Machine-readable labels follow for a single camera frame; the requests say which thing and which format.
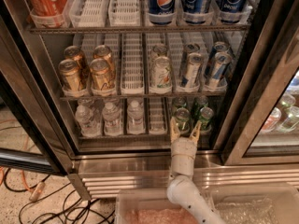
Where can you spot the silver blue can back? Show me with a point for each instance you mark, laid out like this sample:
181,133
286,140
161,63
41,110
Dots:
188,49

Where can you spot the clear plastic bin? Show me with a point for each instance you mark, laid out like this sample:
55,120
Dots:
149,206
257,204

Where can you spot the gold can front right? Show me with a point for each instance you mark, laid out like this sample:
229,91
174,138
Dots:
102,75

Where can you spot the gold can back right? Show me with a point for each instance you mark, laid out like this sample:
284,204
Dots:
105,52

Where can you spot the blue pepsi can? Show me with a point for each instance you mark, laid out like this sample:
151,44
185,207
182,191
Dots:
230,10
195,11
161,12

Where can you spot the silver blue can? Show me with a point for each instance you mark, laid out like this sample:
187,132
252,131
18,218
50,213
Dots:
194,63
188,49

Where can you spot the gold can back left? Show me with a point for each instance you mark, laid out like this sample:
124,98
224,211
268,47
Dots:
75,53

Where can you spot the blue white can front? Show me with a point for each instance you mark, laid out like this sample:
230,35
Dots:
216,69

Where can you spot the blue pepsi can right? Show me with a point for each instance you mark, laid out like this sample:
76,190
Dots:
230,10

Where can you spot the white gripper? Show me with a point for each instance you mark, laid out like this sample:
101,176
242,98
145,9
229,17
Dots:
183,146

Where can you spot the water bottle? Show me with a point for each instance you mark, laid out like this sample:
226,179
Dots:
87,122
135,116
112,119

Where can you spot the water bottle right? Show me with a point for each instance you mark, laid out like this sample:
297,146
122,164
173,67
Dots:
135,116

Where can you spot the open glass fridge door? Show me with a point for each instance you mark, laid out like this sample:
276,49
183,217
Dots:
30,95

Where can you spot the red label bottle behind glass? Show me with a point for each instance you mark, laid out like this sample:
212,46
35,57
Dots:
271,121

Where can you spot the gold can front left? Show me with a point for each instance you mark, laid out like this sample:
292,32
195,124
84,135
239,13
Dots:
71,75

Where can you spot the blue white can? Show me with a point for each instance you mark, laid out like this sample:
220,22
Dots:
218,46
216,69

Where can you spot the stainless steel display fridge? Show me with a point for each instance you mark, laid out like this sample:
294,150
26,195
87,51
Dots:
264,51

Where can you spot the gold can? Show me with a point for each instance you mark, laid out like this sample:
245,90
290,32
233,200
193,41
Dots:
71,75
105,52
75,53
102,75

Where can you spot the blue white can back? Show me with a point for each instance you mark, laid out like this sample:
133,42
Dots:
218,46

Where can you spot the green bottle behind glass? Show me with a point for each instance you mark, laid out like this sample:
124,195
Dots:
290,122

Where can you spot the blue pepsi can middle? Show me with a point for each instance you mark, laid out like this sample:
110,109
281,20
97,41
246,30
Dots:
195,11

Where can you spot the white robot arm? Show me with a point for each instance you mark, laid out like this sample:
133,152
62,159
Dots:
180,189

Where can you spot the silver blue can front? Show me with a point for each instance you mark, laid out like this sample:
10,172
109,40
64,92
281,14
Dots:
194,63

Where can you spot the white empty shelf tray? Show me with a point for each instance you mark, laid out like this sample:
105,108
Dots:
132,66

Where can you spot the clear plastic bin right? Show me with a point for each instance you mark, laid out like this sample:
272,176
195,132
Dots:
257,204

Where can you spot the clear plastic bin left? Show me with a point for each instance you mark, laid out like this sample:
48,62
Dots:
149,206

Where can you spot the water bottle middle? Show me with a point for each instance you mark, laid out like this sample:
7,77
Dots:
112,119

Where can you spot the water bottle left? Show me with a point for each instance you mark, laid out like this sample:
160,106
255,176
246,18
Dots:
87,122

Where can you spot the blue pepsi can left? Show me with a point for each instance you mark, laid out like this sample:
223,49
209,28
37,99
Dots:
161,12

